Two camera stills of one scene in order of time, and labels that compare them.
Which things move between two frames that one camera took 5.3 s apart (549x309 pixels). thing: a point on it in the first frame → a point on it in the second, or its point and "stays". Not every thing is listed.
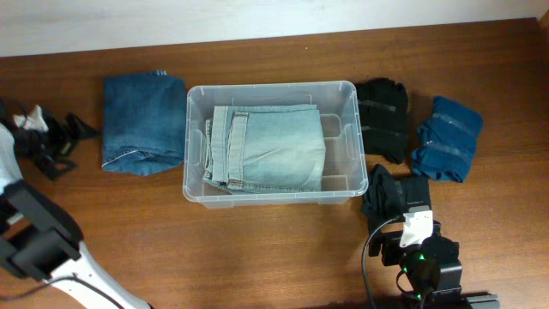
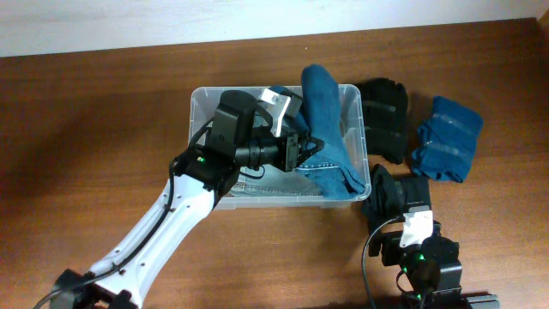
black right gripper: (393, 248) stays
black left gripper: (55, 142) → (292, 151)
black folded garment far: (383, 105) stays
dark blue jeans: (143, 123) → (330, 168)
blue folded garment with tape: (446, 142) stays
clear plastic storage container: (274, 144) stays
